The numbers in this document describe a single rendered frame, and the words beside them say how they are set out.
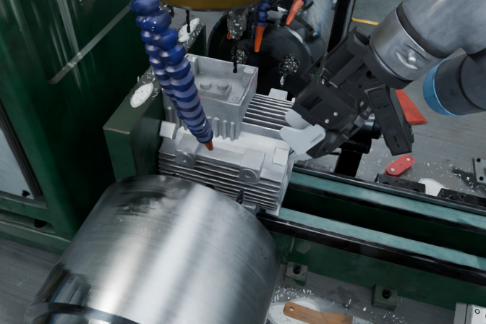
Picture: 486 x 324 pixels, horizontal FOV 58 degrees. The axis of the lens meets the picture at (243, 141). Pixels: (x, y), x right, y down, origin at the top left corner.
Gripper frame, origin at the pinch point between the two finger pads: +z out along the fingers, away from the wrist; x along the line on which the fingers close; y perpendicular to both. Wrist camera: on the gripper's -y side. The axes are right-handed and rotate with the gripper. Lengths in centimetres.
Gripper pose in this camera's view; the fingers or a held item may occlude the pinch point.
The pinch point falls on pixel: (299, 154)
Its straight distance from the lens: 63.7
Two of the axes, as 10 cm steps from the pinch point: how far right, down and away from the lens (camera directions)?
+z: -5.1, 5.1, 6.9
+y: -8.2, -5.4, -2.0
